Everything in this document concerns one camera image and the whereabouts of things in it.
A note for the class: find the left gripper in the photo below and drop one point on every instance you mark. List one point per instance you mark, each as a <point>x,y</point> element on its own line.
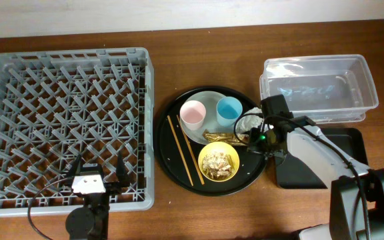
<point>110,186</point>

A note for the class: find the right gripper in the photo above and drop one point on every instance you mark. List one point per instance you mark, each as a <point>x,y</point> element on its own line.
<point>256,146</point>

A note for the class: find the silver white wrapper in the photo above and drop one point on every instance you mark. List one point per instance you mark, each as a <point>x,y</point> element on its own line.
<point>252,119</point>

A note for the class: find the blue plastic cup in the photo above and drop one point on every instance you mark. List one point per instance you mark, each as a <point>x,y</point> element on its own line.
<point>228,110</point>

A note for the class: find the gold foil snack wrapper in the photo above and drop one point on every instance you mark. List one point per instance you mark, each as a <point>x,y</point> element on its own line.
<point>229,138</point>

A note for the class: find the yellow bowl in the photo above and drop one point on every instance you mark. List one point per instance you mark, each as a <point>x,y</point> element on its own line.
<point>220,147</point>

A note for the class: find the food scraps pile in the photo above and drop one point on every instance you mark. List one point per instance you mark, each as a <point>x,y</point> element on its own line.
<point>217,166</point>

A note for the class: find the pink plastic cup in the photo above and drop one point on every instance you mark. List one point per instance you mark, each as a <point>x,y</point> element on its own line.
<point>193,113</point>

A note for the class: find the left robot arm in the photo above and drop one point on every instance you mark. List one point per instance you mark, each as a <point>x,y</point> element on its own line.
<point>91,221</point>

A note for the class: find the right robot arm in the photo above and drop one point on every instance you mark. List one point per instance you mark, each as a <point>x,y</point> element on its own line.
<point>357,191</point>

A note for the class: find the clear plastic waste bin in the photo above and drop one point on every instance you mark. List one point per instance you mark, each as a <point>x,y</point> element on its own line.
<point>325,88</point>

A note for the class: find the black rectangular waste tray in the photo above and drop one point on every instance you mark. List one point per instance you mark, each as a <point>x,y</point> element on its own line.
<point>292,173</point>

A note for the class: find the grey plastic dishwasher rack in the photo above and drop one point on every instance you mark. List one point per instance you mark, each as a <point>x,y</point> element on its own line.
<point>56,105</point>

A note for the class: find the grey round plate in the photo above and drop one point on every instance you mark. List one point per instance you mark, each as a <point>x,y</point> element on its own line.
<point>210,100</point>

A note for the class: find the round black serving tray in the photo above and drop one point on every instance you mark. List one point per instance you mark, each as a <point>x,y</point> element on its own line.
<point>166,151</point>

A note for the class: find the wooden chopstick right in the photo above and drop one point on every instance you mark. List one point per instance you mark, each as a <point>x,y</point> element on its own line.
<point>191,152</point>

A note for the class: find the wooden chopstick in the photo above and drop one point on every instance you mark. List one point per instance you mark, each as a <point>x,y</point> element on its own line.
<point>180,150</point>
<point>191,152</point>

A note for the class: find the wooden chopstick left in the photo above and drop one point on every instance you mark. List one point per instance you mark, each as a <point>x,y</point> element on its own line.
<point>180,150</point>

